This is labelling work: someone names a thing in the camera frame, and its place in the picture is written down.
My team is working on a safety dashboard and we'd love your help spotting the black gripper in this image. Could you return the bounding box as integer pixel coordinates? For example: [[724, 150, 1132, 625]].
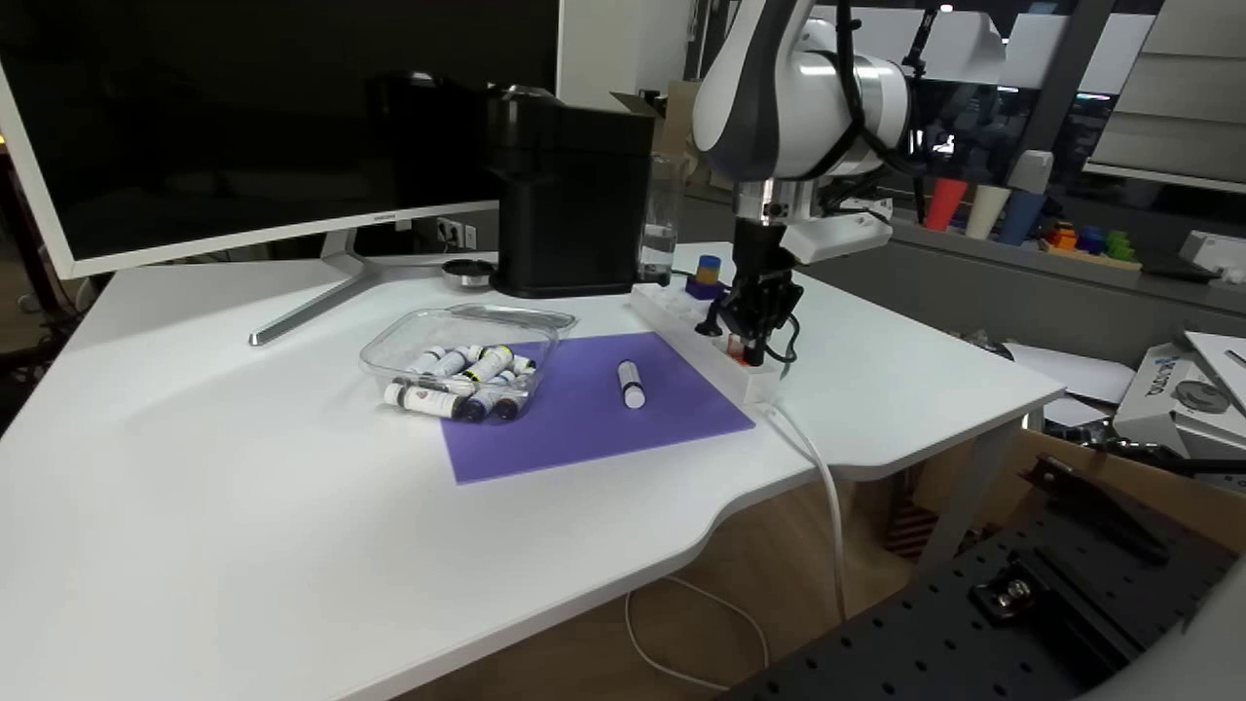
[[697, 217, 801, 361]]

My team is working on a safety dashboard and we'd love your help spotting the white framed monitor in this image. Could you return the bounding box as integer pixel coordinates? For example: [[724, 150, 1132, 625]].
[[0, 0, 575, 351]]

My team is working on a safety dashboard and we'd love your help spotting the blue cup on counter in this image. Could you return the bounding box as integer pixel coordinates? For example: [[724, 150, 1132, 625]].
[[998, 150, 1054, 244]]

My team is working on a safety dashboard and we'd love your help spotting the white cup on counter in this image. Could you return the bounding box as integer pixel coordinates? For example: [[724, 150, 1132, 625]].
[[964, 185, 1007, 243]]

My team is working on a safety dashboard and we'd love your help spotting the small black round lid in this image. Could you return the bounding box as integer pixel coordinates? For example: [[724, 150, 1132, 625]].
[[441, 256, 493, 290]]

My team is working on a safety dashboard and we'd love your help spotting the purple paper mat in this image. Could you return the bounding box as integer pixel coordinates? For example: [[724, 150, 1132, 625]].
[[445, 337, 750, 482]]

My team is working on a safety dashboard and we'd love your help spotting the red cup on counter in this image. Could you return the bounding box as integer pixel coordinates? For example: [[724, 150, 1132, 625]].
[[924, 177, 968, 235]]

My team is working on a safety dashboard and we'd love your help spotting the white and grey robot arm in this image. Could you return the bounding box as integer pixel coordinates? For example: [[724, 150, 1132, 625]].
[[692, 0, 907, 366]]

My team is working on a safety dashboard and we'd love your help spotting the black coffee machine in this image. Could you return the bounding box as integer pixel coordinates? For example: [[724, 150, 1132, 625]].
[[488, 95, 654, 296]]

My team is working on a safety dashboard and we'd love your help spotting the white marker in container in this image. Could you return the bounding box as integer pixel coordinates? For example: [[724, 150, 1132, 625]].
[[462, 347, 513, 386]]

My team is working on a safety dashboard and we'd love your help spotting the white power strip cable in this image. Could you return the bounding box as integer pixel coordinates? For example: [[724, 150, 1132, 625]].
[[620, 403, 854, 699]]

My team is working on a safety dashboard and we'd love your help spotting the white marker on mat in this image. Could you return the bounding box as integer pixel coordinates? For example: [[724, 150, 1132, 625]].
[[614, 361, 648, 409]]

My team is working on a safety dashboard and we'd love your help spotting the white marker outside container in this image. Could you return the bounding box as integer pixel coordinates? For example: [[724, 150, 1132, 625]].
[[382, 381, 466, 421]]

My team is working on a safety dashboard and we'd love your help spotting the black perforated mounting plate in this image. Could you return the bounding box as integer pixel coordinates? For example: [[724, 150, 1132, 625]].
[[724, 460, 1233, 701]]

